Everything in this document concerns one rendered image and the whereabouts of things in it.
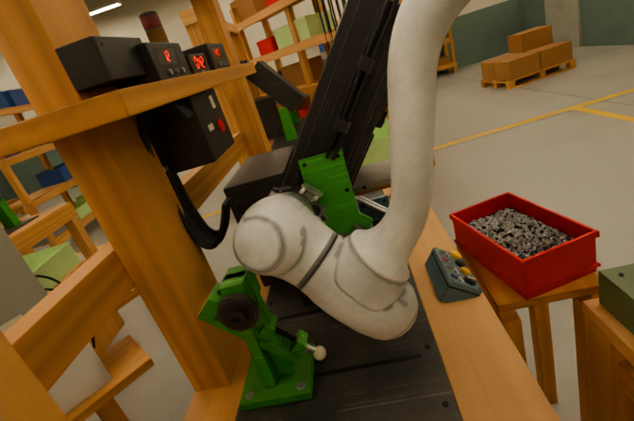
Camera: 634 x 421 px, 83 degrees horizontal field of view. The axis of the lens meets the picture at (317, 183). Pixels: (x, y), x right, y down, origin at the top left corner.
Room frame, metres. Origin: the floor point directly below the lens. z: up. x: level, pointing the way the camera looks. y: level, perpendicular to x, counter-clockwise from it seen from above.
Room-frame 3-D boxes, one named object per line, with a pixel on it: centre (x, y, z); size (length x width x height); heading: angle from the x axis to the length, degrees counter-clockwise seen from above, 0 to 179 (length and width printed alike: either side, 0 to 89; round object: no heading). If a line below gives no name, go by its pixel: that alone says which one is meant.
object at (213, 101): (0.88, 0.24, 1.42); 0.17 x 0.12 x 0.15; 171
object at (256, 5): (4.41, -0.41, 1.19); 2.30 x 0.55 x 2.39; 36
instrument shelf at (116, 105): (1.00, 0.28, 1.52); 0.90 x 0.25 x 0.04; 171
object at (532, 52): (6.16, -4.09, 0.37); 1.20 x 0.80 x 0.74; 93
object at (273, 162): (1.09, 0.14, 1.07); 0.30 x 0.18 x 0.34; 171
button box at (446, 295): (0.73, -0.24, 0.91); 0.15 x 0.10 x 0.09; 171
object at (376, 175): (1.02, -0.09, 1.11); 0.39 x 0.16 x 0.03; 81
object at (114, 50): (0.70, 0.28, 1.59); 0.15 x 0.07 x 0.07; 171
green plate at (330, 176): (0.88, -0.03, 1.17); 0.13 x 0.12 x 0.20; 171
